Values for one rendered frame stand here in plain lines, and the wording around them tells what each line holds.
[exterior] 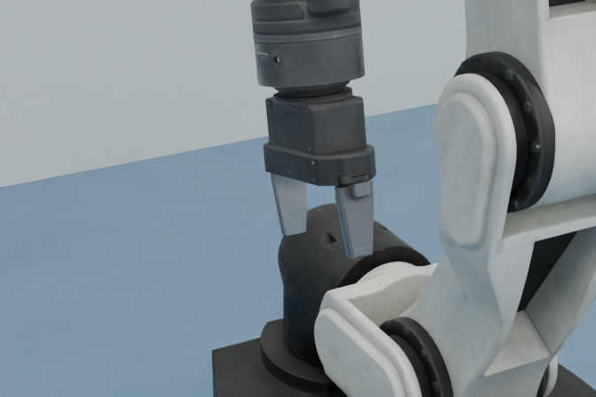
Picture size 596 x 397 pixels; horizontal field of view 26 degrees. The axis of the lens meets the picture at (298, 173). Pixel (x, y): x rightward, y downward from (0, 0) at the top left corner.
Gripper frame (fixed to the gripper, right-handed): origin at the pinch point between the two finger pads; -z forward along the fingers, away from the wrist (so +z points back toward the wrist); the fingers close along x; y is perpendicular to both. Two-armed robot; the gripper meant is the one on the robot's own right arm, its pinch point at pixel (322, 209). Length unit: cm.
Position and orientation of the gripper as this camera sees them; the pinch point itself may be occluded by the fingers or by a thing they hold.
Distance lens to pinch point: 107.7
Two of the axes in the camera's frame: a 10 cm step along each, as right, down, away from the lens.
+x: 4.9, 1.3, -8.6
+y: 8.7, -1.7, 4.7
